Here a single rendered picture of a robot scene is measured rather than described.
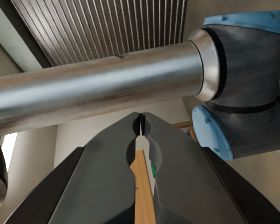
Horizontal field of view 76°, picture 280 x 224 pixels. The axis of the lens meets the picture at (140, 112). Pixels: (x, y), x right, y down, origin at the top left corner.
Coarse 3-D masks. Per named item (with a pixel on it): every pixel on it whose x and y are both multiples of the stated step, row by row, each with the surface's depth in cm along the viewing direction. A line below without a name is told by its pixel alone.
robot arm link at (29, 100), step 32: (192, 32) 37; (224, 32) 32; (256, 32) 30; (96, 64) 32; (128, 64) 32; (160, 64) 32; (192, 64) 33; (224, 64) 31; (256, 64) 32; (0, 96) 30; (32, 96) 30; (64, 96) 31; (96, 96) 32; (128, 96) 33; (160, 96) 34; (224, 96) 37; (256, 96) 35; (0, 128) 32; (32, 128) 34
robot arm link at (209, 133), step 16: (192, 112) 49; (208, 112) 41; (224, 112) 39; (240, 112) 37; (256, 112) 36; (272, 112) 38; (208, 128) 40; (224, 128) 39; (240, 128) 39; (256, 128) 38; (272, 128) 39; (208, 144) 43; (224, 144) 39; (240, 144) 40; (256, 144) 40; (272, 144) 41
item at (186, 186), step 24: (144, 120) 11; (168, 144) 9; (192, 144) 9; (168, 168) 8; (192, 168) 8; (168, 192) 7; (192, 192) 7; (216, 192) 7; (168, 216) 6; (192, 216) 6; (216, 216) 6; (240, 216) 6
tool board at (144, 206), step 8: (136, 152) 327; (136, 160) 319; (144, 160) 318; (136, 168) 311; (144, 168) 310; (136, 176) 303; (144, 176) 302; (136, 184) 296; (144, 184) 295; (136, 192) 289; (144, 192) 288; (136, 200) 283; (144, 200) 282; (136, 208) 277; (144, 208) 276; (152, 208) 275; (136, 216) 271; (144, 216) 270; (152, 216) 269
